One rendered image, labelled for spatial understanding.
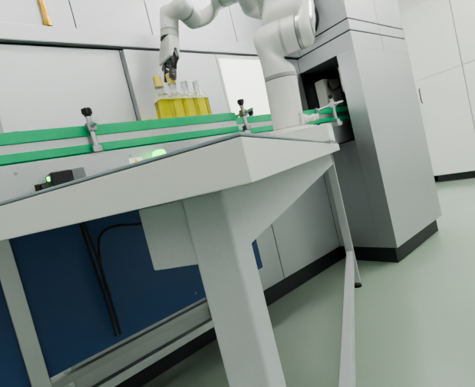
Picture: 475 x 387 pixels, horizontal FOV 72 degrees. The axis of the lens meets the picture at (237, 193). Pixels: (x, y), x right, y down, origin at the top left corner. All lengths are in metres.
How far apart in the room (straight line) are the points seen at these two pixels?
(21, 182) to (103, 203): 0.71
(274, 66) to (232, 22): 1.01
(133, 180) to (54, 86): 1.15
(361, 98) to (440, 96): 2.79
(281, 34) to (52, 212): 0.81
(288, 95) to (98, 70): 0.80
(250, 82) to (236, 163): 1.63
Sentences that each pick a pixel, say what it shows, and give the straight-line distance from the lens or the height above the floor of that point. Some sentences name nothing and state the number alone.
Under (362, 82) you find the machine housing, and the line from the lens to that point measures 2.01.
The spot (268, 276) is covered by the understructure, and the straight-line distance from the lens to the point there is 1.78.
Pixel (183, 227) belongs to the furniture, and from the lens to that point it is 0.29.
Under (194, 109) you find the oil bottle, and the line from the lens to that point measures 1.38.
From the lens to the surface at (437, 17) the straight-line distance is 4.83.
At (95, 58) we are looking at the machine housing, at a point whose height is 1.29.
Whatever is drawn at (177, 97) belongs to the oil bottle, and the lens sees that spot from 1.35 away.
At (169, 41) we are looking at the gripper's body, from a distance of 1.41.
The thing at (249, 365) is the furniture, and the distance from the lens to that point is 0.32.
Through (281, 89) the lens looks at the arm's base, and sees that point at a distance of 0.98.
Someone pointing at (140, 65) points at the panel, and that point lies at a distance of 1.51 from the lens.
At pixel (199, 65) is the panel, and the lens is 1.67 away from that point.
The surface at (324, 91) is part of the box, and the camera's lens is 2.26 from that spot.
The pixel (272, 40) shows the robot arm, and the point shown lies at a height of 1.06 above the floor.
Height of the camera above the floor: 0.72
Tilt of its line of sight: 3 degrees down
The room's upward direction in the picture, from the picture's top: 14 degrees counter-clockwise
